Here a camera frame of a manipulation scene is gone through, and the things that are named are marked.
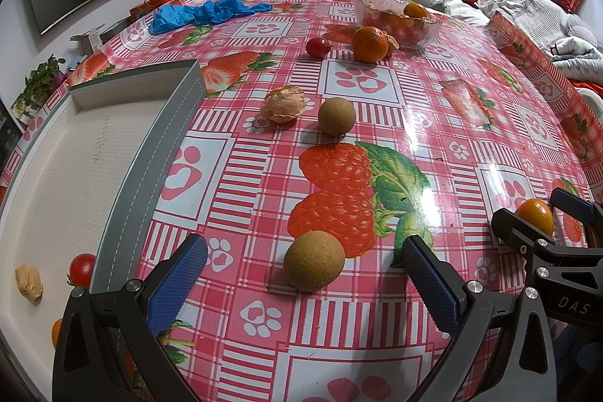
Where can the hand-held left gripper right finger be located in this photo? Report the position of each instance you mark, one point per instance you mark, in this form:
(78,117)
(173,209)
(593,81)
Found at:
(431,284)

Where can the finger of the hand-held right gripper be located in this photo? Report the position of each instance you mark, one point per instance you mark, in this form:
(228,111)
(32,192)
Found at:
(574,204)
(511,228)

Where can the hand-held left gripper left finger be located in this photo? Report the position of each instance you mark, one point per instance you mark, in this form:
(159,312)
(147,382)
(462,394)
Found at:
(181,279)

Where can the small tangerine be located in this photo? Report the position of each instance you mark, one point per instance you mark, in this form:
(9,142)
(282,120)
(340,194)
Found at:
(57,331)
(535,214)
(415,10)

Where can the round brown fruit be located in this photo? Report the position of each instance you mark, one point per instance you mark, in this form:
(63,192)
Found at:
(336,116)
(314,260)

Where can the white tray with grey rim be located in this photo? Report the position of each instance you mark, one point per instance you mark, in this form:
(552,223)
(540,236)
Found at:
(70,176)

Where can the red cherry tomato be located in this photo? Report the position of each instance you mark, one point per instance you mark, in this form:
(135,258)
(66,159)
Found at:
(82,268)
(318,47)

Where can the red checked printed tablecloth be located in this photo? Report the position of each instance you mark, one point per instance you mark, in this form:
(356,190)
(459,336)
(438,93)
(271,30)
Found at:
(264,213)

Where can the white duvet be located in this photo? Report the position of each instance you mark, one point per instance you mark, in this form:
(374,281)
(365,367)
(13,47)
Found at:
(579,53)

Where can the beige peel piece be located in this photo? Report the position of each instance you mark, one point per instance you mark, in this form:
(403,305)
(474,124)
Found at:
(29,283)

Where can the grey blanket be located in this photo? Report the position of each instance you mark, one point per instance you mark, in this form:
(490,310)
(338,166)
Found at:
(518,6)

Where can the pile of cherry tomatoes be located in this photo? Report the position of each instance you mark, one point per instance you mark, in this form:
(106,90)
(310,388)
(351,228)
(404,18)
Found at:
(400,32)

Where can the large orange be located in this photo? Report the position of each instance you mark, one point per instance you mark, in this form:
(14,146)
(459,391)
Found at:
(370,44)

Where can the green potted plant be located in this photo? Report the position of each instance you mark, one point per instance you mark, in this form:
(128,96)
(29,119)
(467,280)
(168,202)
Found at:
(40,84)

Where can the clear glass bowl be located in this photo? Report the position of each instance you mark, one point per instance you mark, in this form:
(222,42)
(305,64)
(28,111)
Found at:
(377,12)

